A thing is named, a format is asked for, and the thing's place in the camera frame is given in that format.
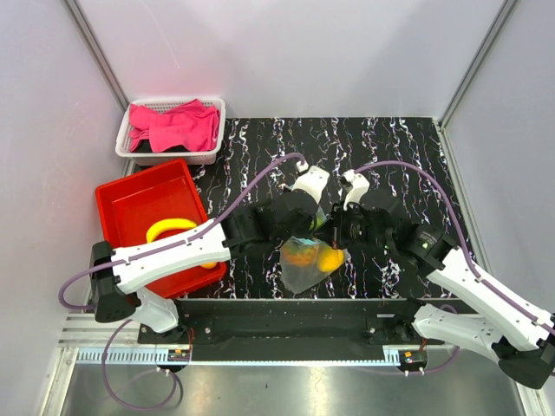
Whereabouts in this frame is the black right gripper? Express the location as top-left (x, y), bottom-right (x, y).
top-left (313, 198), bottom-right (393, 250)

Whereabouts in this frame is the clear zip top bag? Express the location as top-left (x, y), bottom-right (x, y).
top-left (278, 203), bottom-right (349, 293)

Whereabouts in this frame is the yellow orange fake mango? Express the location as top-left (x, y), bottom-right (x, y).
top-left (317, 246), bottom-right (345, 273)

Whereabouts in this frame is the yellow fake banana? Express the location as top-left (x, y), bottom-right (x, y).
top-left (146, 218), bottom-right (197, 244)

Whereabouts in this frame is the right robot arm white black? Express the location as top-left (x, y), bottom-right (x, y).
top-left (330, 203), bottom-right (554, 389)

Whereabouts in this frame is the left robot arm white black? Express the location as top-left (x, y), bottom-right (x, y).
top-left (90, 190), bottom-right (320, 343)

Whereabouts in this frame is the orange fake carrot piece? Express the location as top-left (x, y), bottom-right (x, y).
top-left (282, 245), bottom-right (318, 267)

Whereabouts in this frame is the pink cloth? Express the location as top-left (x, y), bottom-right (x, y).
top-left (129, 99), bottom-right (220, 153)

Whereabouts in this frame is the red plastic bin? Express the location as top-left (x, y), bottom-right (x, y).
top-left (95, 159), bottom-right (227, 298)

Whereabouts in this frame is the white plastic basket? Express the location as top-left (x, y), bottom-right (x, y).
top-left (115, 96), bottom-right (225, 166)

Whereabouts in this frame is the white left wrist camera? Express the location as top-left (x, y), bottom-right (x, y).
top-left (292, 162), bottom-right (330, 205)

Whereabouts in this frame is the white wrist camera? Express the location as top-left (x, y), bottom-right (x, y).
top-left (292, 162), bottom-right (330, 205)
top-left (339, 170), bottom-right (369, 211)

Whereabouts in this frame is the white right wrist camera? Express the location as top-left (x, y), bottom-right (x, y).
top-left (339, 170), bottom-right (369, 211)

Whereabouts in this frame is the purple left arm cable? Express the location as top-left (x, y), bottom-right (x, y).
top-left (57, 152), bottom-right (307, 311)

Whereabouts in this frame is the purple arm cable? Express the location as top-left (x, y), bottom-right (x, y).
top-left (350, 160), bottom-right (555, 335)
top-left (57, 152), bottom-right (307, 311)

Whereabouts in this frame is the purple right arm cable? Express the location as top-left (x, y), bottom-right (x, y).
top-left (350, 160), bottom-right (555, 335)

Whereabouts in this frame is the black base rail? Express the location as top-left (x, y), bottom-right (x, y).
top-left (138, 299), bottom-right (423, 346)

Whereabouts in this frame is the aluminium frame post left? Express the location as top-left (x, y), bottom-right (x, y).
top-left (61, 0), bottom-right (129, 112)

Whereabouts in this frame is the aluminium frame post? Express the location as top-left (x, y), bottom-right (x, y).
top-left (437, 0), bottom-right (520, 129)
top-left (61, 0), bottom-right (129, 112)

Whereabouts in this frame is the aluminium frame post right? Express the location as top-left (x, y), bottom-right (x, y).
top-left (437, 0), bottom-right (520, 129)

